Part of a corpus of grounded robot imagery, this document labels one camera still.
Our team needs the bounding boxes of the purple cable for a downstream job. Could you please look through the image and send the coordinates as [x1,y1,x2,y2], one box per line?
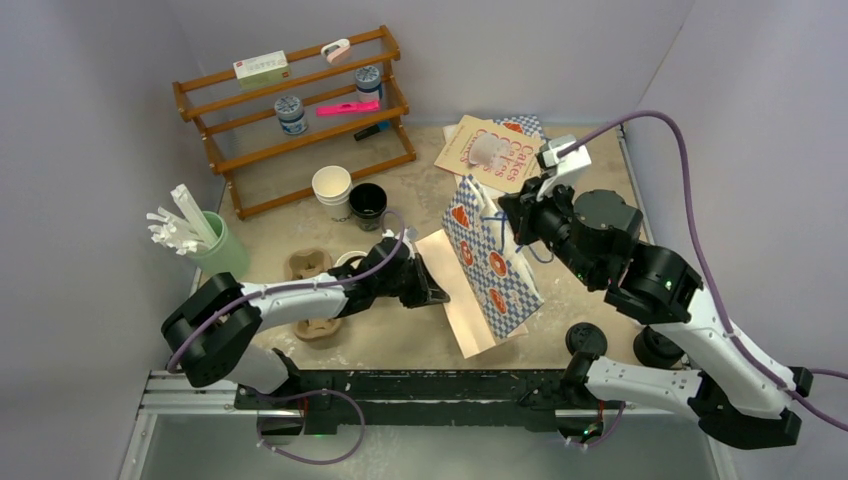
[556,110,848,452]
[165,210,407,466]

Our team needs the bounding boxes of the black cup lid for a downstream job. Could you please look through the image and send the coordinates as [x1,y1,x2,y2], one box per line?
[564,322,608,356]

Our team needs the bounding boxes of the white paper cup stack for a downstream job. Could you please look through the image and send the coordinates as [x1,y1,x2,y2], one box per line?
[311,165,352,222]

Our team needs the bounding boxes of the white wrapped straws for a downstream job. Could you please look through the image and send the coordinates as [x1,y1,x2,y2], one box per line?
[145,184,221,256]

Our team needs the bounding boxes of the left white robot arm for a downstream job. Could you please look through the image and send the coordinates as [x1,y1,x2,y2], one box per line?
[161,236,450,409]

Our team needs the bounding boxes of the wooden three-tier shelf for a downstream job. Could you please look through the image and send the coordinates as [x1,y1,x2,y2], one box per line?
[172,25,416,219]

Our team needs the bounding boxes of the blue patterned jar left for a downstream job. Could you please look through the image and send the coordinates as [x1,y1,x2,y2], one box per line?
[274,95,308,136]

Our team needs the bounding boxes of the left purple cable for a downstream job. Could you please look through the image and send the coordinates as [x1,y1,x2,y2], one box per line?
[165,210,407,466]

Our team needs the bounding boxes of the blue patterned jar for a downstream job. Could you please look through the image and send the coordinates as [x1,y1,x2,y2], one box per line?
[274,95,308,136]
[354,65,383,103]

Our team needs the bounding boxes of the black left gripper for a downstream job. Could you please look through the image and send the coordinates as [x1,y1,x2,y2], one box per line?
[374,253,448,309]

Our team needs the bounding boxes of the blue checkered paper bag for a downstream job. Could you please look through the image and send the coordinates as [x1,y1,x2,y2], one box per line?
[415,176,544,359]

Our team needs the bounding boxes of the green straw holder cup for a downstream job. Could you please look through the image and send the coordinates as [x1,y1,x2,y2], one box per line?
[187,211,251,279]

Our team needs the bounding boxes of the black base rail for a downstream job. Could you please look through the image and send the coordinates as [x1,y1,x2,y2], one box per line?
[235,369,620,435]

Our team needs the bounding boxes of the black lid stack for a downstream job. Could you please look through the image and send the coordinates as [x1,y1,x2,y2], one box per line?
[633,326,684,369]

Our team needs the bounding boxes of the beige cakes paper bag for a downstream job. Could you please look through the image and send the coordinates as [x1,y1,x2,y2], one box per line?
[455,115,545,195]

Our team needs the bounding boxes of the blue patterned jar right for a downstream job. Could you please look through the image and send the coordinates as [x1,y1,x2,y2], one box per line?
[354,65,383,103]

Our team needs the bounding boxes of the white green box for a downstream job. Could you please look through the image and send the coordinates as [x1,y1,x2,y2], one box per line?
[233,50,291,91]

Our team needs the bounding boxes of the black paper cup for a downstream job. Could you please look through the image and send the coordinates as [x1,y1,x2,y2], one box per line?
[349,183,387,231]

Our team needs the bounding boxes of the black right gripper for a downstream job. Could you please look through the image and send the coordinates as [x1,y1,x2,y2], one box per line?
[501,172,603,287]

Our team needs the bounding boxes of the pink marker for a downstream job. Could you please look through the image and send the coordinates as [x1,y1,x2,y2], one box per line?
[315,100,381,117]

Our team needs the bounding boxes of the pink white small tool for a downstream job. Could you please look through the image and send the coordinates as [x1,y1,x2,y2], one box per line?
[320,38,351,66]

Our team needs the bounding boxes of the brown pulp cup carrier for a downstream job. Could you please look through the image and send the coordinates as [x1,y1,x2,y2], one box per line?
[284,248,343,342]

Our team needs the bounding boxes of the black blue marker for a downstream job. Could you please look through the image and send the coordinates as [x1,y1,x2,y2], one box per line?
[353,120,391,142]

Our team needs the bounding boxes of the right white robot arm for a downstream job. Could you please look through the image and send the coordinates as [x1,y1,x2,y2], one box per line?
[498,179,813,450]

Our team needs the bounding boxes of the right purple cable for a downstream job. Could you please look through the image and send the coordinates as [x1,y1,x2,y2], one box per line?
[556,110,848,452]

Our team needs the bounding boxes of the green paper coffee cup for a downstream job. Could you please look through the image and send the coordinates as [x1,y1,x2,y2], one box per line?
[334,250,367,269]

